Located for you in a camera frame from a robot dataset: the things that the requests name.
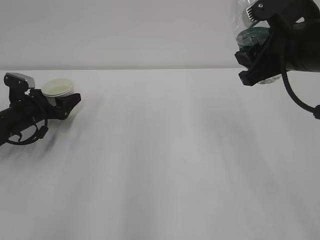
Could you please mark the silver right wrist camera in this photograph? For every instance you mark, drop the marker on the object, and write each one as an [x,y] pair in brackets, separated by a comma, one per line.
[263,10]

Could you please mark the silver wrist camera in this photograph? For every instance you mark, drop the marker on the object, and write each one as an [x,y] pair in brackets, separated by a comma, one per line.
[18,84]
[263,10]

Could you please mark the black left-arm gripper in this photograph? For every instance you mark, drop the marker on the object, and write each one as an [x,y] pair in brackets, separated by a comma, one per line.
[34,105]

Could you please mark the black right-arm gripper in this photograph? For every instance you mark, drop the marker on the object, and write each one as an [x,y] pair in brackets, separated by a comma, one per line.
[301,50]

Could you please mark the clear green-label water bottle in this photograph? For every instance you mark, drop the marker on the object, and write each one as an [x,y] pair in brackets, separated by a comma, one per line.
[270,64]

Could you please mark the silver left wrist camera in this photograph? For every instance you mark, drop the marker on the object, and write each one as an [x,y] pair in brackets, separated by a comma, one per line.
[18,84]

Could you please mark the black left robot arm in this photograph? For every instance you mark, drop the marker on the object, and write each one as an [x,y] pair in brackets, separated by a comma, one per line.
[26,120]

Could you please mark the white paper cup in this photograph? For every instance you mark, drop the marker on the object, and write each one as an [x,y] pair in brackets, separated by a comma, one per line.
[60,87]

